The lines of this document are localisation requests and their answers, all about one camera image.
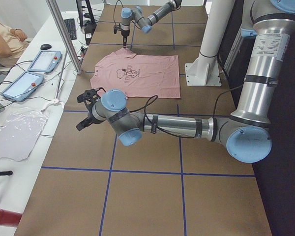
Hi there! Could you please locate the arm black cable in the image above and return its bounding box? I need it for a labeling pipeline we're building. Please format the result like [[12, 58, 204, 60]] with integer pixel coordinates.
[[90, 83, 245, 139]]

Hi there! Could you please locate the black keyboard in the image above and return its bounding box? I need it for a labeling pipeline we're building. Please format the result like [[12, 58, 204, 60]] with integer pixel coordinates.
[[64, 18, 77, 40]]

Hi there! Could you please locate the far blue teach pendant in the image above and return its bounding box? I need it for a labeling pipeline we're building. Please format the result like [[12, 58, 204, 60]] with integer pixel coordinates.
[[28, 50, 62, 73]]

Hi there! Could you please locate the white plastic hook tool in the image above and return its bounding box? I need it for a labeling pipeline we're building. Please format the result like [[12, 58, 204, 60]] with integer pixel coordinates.
[[41, 98, 64, 113]]

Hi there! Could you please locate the pink Snoopy t-shirt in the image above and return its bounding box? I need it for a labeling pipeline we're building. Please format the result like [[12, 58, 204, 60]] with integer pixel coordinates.
[[90, 48, 180, 99]]

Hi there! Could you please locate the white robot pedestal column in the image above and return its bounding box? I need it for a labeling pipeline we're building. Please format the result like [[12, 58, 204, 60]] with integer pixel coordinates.
[[185, 0, 235, 87]]

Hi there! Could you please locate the red cylinder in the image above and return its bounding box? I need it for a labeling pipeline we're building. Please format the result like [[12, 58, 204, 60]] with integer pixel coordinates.
[[0, 209, 22, 227]]

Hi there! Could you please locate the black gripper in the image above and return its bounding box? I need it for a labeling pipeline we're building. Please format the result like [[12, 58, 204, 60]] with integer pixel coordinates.
[[76, 102, 101, 131], [121, 29, 129, 48]]

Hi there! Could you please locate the aluminium frame post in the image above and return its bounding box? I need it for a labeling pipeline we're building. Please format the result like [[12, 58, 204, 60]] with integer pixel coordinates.
[[46, 0, 82, 75]]

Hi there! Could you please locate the seated person beige shirt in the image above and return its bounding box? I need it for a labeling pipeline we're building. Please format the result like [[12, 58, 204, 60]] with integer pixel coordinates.
[[0, 22, 30, 67]]

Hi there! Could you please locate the black computer mouse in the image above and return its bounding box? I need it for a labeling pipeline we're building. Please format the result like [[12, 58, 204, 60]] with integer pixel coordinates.
[[40, 44, 52, 50]]

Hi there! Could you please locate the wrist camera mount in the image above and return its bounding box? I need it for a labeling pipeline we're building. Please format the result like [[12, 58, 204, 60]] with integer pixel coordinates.
[[113, 24, 121, 34], [76, 87, 105, 103]]

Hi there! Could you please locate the blue teach pendant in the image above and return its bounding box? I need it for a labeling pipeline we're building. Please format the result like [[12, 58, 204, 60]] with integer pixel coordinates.
[[28, 50, 62, 73], [0, 71, 44, 102]]

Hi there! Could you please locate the clear plastic bag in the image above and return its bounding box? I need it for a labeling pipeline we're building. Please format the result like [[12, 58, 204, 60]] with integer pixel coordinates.
[[0, 107, 49, 162]]

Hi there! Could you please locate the near blue teach pendant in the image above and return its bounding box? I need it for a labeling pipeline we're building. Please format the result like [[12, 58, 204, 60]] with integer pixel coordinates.
[[0, 71, 44, 102]]

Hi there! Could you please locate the black box device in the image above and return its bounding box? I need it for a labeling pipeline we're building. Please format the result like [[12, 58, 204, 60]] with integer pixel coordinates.
[[82, 20, 97, 45]]

